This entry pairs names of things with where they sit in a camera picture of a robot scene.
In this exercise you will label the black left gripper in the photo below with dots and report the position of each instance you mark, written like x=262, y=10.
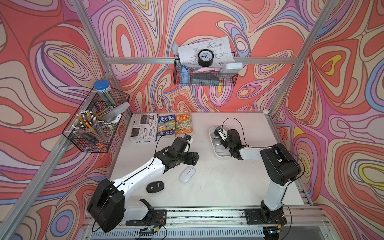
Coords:
x=192, y=158

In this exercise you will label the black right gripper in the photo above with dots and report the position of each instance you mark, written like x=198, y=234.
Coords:
x=224, y=143

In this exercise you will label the silver wireless mouse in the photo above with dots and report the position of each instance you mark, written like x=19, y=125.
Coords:
x=215, y=139

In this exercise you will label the black round mouse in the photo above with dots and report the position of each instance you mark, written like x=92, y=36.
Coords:
x=155, y=187

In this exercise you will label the white upside-down mouse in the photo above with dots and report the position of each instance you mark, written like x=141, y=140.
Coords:
x=222, y=151

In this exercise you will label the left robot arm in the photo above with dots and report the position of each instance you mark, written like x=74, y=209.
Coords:
x=109, y=205

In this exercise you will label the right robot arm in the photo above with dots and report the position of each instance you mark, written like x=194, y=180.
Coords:
x=281, y=168

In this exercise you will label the white storage tray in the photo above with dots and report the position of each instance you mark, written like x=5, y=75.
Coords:
x=231, y=132

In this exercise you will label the white box in basket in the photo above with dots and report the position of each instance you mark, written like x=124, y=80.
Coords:
x=232, y=68

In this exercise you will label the orange 13-storey treehouse book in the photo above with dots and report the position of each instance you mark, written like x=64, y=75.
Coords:
x=183, y=124

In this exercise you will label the blue 91-storey treehouse book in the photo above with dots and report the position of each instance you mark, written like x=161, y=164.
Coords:
x=166, y=126

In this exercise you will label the black round clock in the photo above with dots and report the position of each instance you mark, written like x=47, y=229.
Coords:
x=205, y=58

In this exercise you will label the white paper sheet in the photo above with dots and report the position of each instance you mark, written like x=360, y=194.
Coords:
x=188, y=54

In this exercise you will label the clear cup with pens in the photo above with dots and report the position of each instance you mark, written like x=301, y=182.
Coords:
x=86, y=126

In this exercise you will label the blue lid pencil jar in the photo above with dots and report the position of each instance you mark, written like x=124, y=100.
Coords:
x=105, y=92

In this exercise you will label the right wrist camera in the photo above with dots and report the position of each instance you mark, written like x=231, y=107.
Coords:
x=221, y=132

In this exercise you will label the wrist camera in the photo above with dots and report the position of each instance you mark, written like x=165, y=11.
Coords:
x=221, y=132
x=188, y=138

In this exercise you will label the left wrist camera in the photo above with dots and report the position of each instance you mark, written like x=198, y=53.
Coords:
x=188, y=138

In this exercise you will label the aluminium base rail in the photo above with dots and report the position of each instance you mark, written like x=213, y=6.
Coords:
x=221, y=223

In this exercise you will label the black wire basket back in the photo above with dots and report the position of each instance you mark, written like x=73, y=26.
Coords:
x=184, y=76

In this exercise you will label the black wire basket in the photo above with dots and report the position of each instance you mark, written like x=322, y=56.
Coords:
x=95, y=104
x=184, y=76

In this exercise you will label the black wire basket left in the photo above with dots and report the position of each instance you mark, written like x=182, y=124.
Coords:
x=95, y=104

